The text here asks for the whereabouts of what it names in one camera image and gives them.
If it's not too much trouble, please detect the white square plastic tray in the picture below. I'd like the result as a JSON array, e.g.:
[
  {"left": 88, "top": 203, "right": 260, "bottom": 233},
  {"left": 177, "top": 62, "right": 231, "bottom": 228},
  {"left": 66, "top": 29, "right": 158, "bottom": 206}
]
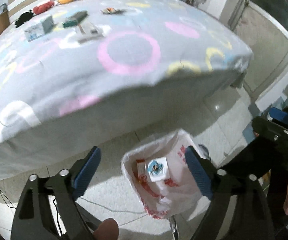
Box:
[{"left": 147, "top": 157, "right": 170, "bottom": 182}]

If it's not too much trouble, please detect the red white toothpaste box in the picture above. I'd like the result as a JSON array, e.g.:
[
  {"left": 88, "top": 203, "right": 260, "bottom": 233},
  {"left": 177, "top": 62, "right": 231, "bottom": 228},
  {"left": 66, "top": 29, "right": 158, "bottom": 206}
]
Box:
[{"left": 136, "top": 159, "right": 148, "bottom": 183}]

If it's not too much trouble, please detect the blue white milk carton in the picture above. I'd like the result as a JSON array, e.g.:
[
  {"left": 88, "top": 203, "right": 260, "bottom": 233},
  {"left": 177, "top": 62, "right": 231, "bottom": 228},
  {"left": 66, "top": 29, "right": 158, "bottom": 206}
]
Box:
[{"left": 24, "top": 15, "right": 55, "bottom": 42}]

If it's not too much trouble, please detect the white orange snack wrapper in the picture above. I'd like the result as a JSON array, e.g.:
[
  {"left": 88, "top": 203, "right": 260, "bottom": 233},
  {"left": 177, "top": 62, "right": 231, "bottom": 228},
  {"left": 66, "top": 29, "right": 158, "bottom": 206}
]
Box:
[{"left": 101, "top": 7, "right": 125, "bottom": 15}]

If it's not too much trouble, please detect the dark green long box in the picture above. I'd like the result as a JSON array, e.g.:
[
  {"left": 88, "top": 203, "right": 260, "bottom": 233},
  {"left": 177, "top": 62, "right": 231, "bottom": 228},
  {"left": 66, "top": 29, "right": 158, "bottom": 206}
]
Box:
[{"left": 62, "top": 10, "right": 88, "bottom": 28}]

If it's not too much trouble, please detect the blue wrapper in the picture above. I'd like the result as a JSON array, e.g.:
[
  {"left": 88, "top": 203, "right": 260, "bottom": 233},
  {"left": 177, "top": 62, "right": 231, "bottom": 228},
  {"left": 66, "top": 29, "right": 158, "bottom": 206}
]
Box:
[{"left": 148, "top": 160, "right": 163, "bottom": 177}]

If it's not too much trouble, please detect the white red trash bag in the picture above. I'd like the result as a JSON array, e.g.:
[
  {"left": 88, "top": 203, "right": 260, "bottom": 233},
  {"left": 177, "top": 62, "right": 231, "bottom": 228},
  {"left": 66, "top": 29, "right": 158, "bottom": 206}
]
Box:
[{"left": 121, "top": 129, "right": 206, "bottom": 219}]

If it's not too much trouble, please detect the operator's left thumb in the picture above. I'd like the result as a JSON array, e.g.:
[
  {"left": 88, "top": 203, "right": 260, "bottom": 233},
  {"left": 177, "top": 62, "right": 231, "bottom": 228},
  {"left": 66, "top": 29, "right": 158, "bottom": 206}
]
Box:
[{"left": 93, "top": 218, "right": 119, "bottom": 240}]

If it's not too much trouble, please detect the patterned grey bed sheet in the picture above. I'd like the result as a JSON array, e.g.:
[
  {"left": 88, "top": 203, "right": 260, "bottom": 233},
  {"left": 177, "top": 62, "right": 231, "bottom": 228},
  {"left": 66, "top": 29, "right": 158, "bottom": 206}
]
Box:
[{"left": 0, "top": 0, "right": 253, "bottom": 180}]

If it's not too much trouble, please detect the black plush toy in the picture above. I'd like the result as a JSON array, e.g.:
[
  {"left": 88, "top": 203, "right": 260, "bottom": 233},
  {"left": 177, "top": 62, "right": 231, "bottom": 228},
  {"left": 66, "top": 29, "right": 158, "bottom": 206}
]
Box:
[{"left": 15, "top": 10, "right": 34, "bottom": 28}]

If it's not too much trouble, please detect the red plush toy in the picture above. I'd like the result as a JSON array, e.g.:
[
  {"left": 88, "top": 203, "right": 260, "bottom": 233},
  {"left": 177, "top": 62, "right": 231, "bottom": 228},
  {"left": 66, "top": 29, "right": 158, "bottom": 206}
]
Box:
[{"left": 32, "top": 1, "right": 55, "bottom": 15}]

